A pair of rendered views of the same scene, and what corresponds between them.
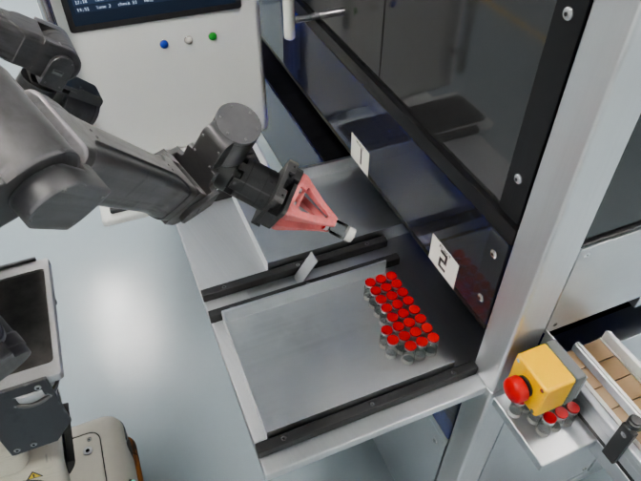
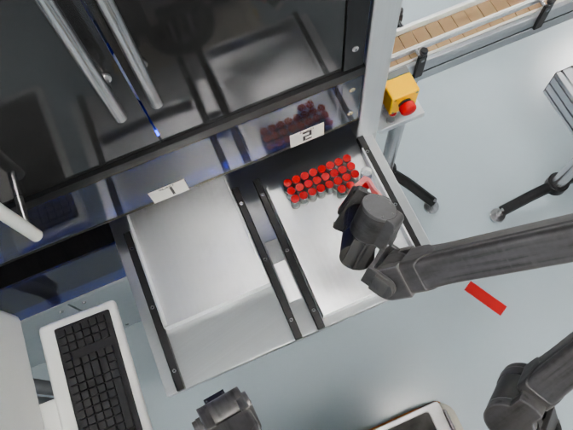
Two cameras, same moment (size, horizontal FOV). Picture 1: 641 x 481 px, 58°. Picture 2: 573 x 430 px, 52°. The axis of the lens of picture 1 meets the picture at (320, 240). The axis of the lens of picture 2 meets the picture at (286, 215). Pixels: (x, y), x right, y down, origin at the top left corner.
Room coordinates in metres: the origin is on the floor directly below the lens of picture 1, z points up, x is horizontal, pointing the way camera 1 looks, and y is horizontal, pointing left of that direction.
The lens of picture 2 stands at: (0.69, 0.41, 2.22)
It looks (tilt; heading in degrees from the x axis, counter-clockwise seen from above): 70 degrees down; 278
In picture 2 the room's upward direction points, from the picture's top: 9 degrees counter-clockwise
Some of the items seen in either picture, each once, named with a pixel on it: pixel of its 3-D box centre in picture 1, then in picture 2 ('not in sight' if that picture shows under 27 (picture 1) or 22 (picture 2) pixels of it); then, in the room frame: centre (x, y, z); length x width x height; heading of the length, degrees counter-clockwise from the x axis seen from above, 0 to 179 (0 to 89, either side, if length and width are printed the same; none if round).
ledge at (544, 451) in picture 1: (549, 417); (390, 101); (0.48, -0.38, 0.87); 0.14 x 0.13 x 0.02; 113
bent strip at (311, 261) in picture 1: (281, 276); (283, 270); (0.76, 0.08, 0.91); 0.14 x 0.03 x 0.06; 113
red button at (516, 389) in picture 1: (519, 387); (407, 106); (0.46, -0.30, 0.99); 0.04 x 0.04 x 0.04; 23
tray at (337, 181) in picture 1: (320, 208); (193, 241); (0.98, 0.00, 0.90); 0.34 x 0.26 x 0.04; 113
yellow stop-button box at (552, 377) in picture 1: (544, 378); (397, 91); (0.48, -0.34, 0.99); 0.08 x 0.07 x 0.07; 113
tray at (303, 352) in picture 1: (333, 341); (344, 229); (0.62, -0.02, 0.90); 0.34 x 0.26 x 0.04; 113
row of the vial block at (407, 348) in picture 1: (388, 320); (325, 189); (0.66, -0.13, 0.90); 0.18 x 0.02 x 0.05; 23
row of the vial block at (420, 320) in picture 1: (409, 312); (317, 174); (0.68, -0.17, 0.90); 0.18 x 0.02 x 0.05; 23
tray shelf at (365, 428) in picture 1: (321, 277); (270, 243); (0.80, 0.00, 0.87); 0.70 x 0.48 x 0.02; 23
